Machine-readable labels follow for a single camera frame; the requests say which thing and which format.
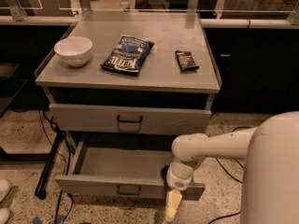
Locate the clear water bottle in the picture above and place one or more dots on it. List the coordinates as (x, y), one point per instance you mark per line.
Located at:
(125, 5)

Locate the dark snack bar wrapper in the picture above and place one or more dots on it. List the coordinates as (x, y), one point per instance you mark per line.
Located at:
(185, 61)

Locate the blue Kettle chips bag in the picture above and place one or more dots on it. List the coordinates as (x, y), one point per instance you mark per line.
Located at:
(128, 56)

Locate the grey drawer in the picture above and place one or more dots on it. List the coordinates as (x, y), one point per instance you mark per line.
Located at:
(119, 169)
(129, 119)

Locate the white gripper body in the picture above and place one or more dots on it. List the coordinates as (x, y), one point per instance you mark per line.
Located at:
(177, 181)

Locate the grey drawer cabinet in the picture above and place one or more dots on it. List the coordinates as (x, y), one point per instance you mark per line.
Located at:
(160, 83)

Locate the white bowl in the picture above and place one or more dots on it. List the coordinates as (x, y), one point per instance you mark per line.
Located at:
(74, 51)

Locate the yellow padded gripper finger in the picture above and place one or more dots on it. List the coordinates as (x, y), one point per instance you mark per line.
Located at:
(173, 199)

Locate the white shoe upper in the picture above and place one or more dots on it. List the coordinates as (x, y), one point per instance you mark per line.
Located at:
(5, 186)

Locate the black stand leg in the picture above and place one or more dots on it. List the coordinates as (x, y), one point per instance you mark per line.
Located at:
(40, 191)

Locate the white shoe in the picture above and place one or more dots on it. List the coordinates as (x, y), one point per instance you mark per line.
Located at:
(5, 186)
(4, 215)

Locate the grey top drawer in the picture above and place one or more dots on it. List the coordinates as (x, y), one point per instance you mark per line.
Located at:
(129, 119)

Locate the white horizontal rail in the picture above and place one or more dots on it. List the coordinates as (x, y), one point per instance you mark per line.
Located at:
(207, 23)

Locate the white shoe lower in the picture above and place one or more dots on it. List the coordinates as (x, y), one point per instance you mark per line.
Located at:
(4, 215)

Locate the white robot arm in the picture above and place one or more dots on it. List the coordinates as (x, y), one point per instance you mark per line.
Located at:
(270, 186)

